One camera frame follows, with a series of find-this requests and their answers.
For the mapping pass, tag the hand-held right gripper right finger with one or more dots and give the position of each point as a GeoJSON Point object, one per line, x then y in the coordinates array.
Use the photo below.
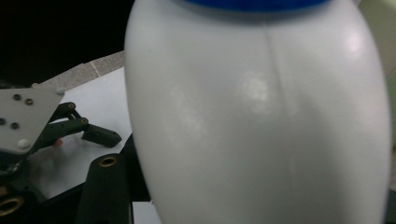
{"type": "Point", "coordinates": [392, 208]}

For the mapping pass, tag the green pump bottle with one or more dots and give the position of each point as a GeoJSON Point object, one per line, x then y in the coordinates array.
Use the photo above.
{"type": "Point", "coordinates": [383, 31]}

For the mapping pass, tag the white bottle with blue cap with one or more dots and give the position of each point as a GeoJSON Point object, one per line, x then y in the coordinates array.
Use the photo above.
{"type": "Point", "coordinates": [249, 124]}

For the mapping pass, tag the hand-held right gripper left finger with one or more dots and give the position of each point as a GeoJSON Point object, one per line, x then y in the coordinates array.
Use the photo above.
{"type": "Point", "coordinates": [137, 174]}

